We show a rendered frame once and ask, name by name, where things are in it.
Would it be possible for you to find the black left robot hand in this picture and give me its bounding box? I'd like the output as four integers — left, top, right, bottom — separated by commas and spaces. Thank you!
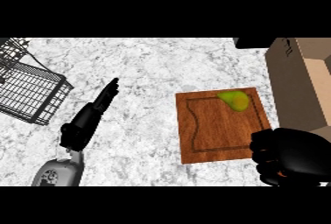
58, 77, 120, 152

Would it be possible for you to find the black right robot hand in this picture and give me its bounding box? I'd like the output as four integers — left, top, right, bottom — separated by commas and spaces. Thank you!
249, 127, 331, 187

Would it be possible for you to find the brown wooden cutting board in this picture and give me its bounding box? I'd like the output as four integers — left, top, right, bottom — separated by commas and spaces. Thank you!
173, 87, 274, 165

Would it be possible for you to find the green yellow squash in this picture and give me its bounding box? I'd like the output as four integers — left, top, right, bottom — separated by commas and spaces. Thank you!
216, 90, 252, 113

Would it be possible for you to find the brown cardboard box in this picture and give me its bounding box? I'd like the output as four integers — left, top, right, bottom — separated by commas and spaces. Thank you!
263, 37, 331, 144

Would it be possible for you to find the black appliance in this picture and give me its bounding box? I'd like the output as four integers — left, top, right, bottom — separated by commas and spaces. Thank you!
232, 37, 275, 50

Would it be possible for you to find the black wire basket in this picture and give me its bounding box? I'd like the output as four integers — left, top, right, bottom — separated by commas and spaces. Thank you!
0, 37, 76, 127

